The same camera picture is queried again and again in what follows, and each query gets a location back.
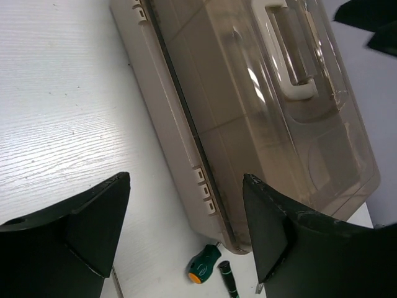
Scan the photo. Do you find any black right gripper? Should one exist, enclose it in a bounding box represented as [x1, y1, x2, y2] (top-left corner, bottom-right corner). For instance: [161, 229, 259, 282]
[334, 0, 396, 56]

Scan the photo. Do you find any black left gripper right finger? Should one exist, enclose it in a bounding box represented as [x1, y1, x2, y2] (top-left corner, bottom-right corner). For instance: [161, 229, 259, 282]
[243, 174, 396, 297]

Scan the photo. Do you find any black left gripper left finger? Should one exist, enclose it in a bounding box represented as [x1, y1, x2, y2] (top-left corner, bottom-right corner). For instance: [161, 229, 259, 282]
[1, 172, 130, 297]

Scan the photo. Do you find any beige plastic toolbox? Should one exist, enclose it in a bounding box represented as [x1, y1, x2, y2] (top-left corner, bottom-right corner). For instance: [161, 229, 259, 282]
[110, 1, 380, 255]

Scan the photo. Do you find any slim black green precision screwdriver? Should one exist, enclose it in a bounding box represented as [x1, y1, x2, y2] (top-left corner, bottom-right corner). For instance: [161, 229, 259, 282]
[218, 260, 239, 298]

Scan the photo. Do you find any stubby green orange-capped screwdriver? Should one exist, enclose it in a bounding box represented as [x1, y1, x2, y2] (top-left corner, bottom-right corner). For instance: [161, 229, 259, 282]
[187, 244, 221, 284]

